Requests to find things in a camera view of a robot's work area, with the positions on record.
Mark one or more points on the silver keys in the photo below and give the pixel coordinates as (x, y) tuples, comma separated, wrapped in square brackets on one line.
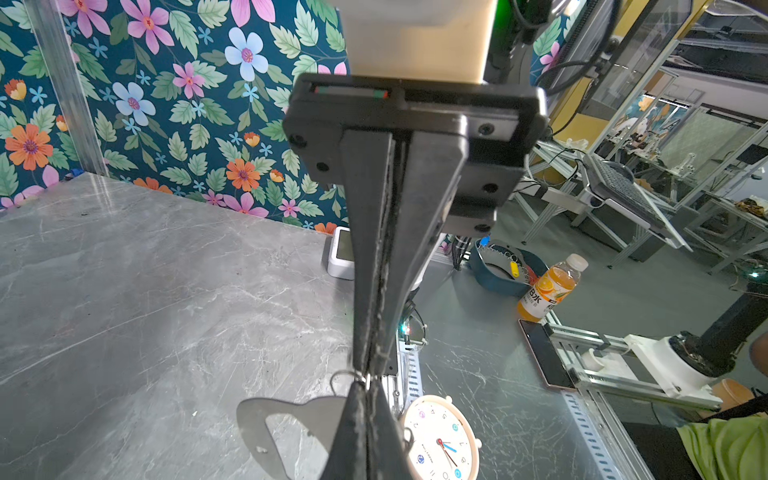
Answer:
[(289, 428)]

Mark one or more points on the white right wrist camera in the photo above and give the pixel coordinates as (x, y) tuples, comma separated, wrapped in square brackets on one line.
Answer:
[(420, 40)]

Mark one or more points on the white tablet device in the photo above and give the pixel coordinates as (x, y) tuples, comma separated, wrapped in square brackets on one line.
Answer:
[(340, 258)]

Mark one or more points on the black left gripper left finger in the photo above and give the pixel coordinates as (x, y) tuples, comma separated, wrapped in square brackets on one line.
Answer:
[(348, 455)]

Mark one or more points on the aluminium corner post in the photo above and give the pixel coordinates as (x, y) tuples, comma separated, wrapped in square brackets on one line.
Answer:
[(49, 30)]

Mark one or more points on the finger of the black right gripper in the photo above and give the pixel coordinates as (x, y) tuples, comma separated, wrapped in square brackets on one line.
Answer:
[(366, 252), (414, 240)]

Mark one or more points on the teal round bowl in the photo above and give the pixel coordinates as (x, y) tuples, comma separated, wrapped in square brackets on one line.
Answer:
[(503, 269)]

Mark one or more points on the round analog clock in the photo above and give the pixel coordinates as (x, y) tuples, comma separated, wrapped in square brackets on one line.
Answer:
[(443, 444)]

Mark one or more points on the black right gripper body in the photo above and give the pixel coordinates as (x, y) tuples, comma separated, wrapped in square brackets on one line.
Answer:
[(348, 129)]

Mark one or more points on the laptop on stand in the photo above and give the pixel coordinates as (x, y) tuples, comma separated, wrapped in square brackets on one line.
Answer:
[(610, 184)]

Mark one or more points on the orange juice bottle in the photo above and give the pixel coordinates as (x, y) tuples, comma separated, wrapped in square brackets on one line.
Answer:
[(551, 288)]

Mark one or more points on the smartphone on table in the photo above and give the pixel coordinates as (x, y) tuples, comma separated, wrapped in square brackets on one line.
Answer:
[(545, 355)]

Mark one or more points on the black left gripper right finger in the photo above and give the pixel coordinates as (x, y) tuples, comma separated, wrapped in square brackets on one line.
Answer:
[(386, 458)]

